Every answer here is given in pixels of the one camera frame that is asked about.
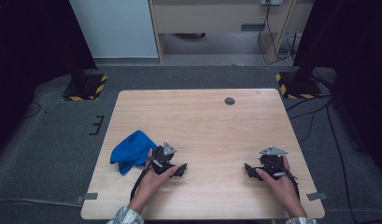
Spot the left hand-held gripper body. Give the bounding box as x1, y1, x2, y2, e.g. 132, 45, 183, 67
150, 141, 180, 175

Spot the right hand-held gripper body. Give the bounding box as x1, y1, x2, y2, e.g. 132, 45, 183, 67
256, 146, 290, 181

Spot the blue cloth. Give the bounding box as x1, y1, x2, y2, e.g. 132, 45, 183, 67
109, 130, 159, 175

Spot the person's left hand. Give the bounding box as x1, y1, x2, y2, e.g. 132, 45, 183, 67
130, 148, 180, 207

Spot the person's right hand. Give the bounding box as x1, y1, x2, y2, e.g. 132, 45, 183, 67
255, 155, 302, 208

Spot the grey tape piece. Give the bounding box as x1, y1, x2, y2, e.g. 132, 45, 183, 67
75, 192, 100, 205
305, 191, 330, 202

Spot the black tape floor mark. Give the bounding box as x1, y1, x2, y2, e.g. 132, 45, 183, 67
88, 114, 106, 136

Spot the black stand with striped base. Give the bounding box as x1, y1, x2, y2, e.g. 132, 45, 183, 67
274, 59, 323, 100
62, 62, 109, 103

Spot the white panel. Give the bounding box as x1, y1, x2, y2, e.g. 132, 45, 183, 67
68, 0, 160, 60

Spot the dark curtain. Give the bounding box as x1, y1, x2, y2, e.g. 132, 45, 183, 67
292, 0, 382, 171
0, 0, 98, 158

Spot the white power strip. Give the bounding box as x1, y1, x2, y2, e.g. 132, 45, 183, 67
260, 0, 285, 7

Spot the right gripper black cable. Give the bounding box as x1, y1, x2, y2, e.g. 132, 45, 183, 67
276, 167, 302, 201

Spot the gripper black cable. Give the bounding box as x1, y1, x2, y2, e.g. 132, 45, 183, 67
276, 167, 302, 201
129, 161, 155, 202

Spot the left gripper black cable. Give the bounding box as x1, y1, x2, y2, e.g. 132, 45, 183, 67
129, 161, 155, 202

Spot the long black floor cable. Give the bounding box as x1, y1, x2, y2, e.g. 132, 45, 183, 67
325, 101, 360, 224

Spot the black hanging power cable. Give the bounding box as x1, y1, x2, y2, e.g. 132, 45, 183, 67
256, 3, 302, 67

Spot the thin black floor cable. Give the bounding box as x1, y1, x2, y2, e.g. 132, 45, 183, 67
22, 101, 43, 120

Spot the grey floor cable strip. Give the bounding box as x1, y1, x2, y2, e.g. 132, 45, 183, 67
0, 197, 84, 209

